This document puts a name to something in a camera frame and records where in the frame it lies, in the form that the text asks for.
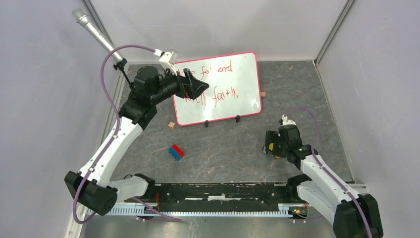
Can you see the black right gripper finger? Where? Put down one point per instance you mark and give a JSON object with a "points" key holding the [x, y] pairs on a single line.
{"points": [[271, 137], [268, 149]]}

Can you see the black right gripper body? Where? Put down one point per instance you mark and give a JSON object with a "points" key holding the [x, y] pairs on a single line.
{"points": [[284, 146]]}

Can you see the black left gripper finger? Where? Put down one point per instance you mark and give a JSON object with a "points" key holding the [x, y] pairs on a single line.
{"points": [[195, 89], [189, 77]]}

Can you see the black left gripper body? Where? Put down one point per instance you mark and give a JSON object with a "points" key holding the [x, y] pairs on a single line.
{"points": [[171, 86]]}

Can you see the yellow round eraser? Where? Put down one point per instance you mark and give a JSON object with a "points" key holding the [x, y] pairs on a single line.
{"points": [[274, 149]]}

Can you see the pink framed whiteboard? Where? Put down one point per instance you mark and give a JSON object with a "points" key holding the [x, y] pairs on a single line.
{"points": [[234, 89]]}

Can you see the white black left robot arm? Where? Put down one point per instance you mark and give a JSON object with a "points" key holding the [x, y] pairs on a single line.
{"points": [[91, 185]]}

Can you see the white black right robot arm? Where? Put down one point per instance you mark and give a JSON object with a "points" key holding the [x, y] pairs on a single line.
{"points": [[351, 213]]}

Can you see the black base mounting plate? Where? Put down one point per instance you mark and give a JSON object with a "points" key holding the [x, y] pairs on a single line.
{"points": [[220, 197]]}

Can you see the red blue toy block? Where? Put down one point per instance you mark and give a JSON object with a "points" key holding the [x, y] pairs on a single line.
{"points": [[176, 152]]}

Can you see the silver microphone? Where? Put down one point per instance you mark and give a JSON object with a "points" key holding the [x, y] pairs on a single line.
{"points": [[87, 22]]}

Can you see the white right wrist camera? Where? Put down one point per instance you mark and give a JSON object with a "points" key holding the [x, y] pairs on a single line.
{"points": [[286, 121]]}

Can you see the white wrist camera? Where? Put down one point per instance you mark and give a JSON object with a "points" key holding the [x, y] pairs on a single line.
{"points": [[286, 121], [168, 59]]}

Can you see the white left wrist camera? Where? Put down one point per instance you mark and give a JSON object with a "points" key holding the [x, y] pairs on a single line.
{"points": [[168, 59]]}

